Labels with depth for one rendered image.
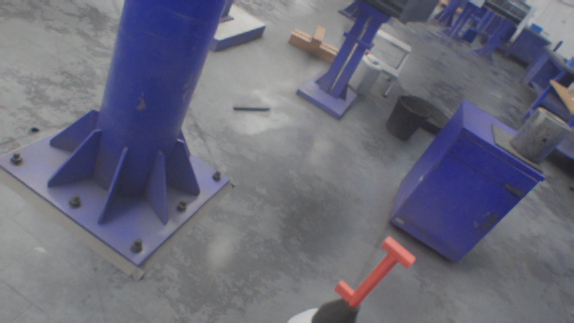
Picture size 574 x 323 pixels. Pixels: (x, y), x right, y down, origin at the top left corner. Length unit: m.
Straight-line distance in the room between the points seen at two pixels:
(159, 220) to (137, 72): 0.63
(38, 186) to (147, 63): 0.68
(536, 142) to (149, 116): 1.83
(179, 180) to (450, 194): 1.42
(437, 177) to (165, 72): 1.52
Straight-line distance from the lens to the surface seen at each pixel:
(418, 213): 2.49
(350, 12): 6.92
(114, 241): 1.71
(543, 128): 2.39
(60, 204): 1.81
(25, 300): 1.60
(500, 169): 2.36
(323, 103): 3.36
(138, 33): 1.49
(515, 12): 9.99
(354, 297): 1.16
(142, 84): 1.55
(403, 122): 3.61
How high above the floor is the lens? 1.35
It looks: 32 degrees down
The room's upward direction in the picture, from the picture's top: 29 degrees clockwise
